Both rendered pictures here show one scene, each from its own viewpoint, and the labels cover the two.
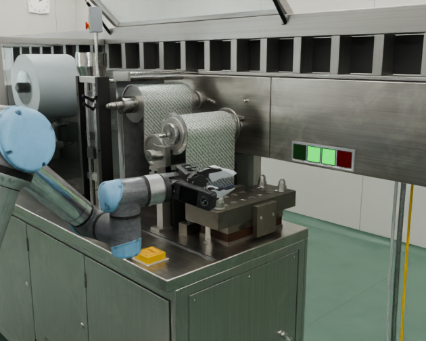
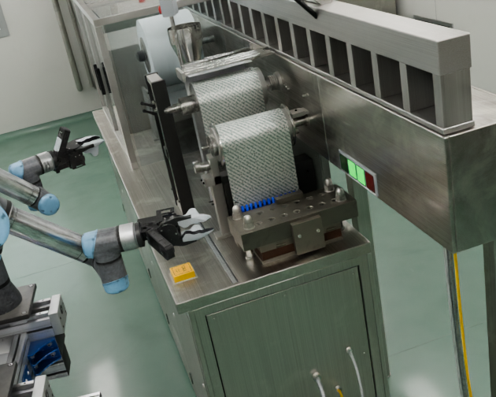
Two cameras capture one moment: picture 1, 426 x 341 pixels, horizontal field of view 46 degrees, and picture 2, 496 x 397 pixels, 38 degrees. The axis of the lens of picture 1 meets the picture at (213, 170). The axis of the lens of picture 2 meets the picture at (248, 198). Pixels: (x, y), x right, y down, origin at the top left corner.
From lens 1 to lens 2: 1.22 m
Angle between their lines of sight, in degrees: 31
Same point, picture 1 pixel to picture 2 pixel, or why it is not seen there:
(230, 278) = (258, 298)
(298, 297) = (367, 313)
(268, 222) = (312, 239)
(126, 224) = (104, 268)
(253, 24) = (297, 11)
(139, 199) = (111, 249)
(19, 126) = not seen: outside the picture
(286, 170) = not seen: outside the picture
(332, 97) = (354, 112)
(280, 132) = (331, 137)
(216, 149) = (266, 155)
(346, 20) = (351, 29)
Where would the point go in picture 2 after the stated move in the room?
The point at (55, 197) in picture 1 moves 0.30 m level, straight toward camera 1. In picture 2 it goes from (51, 245) to (5, 304)
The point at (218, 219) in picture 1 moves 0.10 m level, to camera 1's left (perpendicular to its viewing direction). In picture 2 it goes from (242, 241) to (215, 239)
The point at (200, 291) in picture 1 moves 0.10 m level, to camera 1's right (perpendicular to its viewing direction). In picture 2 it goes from (220, 312) to (248, 315)
